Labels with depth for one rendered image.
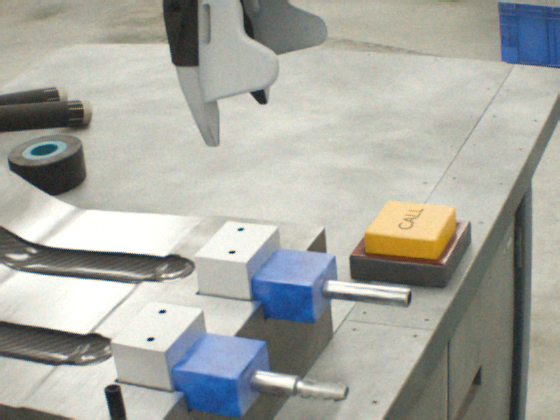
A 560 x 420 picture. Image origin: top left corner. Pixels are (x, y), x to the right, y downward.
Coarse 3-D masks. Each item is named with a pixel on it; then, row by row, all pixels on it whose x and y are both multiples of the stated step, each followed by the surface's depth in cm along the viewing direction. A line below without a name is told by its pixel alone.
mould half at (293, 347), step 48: (0, 192) 92; (48, 240) 89; (96, 240) 88; (144, 240) 87; (192, 240) 85; (288, 240) 84; (0, 288) 83; (48, 288) 82; (96, 288) 81; (144, 288) 79; (192, 288) 79; (240, 336) 74; (288, 336) 81; (0, 384) 70; (48, 384) 69; (96, 384) 69
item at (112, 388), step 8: (112, 384) 66; (104, 392) 65; (112, 392) 65; (120, 392) 65; (112, 400) 65; (120, 400) 65; (112, 408) 65; (120, 408) 65; (112, 416) 66; (120, 416) 66
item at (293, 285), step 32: (224, 256) 76; (256, 256) 77; (288, 256) 78; (320, 256) 78; (224, 288) 77; (256, 288) 77; (288, 288) 76; (320, 288) 76; (352, 288) 76; (384, 288) 75
